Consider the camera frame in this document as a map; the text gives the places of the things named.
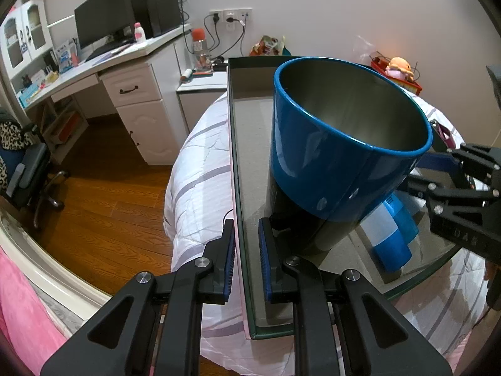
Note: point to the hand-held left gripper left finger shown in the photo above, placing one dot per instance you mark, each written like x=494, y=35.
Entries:
x=231, y=262

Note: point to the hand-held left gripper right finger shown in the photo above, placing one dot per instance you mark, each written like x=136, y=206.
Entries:
x=265, y=258

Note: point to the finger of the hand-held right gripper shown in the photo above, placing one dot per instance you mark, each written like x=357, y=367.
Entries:
x=477, y=164
x=422, y=190

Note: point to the blue case with barcode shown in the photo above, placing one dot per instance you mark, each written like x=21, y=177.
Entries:
x=407, y=219

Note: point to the translucent case with blue cap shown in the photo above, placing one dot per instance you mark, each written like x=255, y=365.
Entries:
x=385, y=243

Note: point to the pink box with black rim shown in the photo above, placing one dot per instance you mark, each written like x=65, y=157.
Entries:
x=250, y=164

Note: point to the blue metal cup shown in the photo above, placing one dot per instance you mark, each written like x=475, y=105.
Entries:
x=313, y=164

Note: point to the red printed box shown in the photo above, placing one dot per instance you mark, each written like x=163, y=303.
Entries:
x=411, y=84

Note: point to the orange plush toy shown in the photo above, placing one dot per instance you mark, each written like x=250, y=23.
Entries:
x=399, y=68

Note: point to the clear plastic bag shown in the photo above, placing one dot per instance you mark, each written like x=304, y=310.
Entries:
x=368, y=49

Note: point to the white nightstand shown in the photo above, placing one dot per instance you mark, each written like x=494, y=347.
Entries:
x=199, y=98

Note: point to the white desk with drawers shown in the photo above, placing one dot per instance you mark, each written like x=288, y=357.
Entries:
x=137, y=98

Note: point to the lint roller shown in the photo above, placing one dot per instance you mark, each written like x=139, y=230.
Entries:
x=187, y=75

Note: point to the small black device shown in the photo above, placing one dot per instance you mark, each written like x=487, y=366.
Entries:
x=218, y=62

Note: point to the colourful snack bag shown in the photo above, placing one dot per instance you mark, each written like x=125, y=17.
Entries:
x=268, y=47

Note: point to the pink blanket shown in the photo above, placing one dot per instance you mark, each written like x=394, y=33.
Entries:
x=23, y=313

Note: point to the clear bottle with red cap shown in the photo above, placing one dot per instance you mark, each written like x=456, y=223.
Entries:
x=200, y=49

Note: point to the black office chair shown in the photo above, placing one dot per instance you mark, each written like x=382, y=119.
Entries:
x=27, y=172

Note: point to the black keyboard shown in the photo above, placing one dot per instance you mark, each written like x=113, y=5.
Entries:
x=107, y=51

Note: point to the white bottle with pink cap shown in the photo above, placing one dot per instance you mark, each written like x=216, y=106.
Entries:
x=140, y=33

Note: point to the leopard print cloth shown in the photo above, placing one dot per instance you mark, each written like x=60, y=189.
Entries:
x=9, y=135

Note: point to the teal tissue box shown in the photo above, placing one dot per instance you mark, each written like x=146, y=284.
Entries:
x=29, y=96

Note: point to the blue and white box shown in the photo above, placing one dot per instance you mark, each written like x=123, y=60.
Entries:
x=65, y=58

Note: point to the black computer tower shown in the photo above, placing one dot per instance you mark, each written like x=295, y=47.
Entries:
x=156, y=4

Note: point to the black computer monitor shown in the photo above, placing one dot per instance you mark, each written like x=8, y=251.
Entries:
x=103, y=19

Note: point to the white glass-door cabinet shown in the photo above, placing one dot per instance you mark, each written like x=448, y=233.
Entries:
x=23, y=35

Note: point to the white bed frame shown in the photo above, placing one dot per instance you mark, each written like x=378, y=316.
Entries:
x=51, y=278

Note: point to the white wall socket panel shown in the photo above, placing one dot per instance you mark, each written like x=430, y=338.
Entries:
x=231, y=15

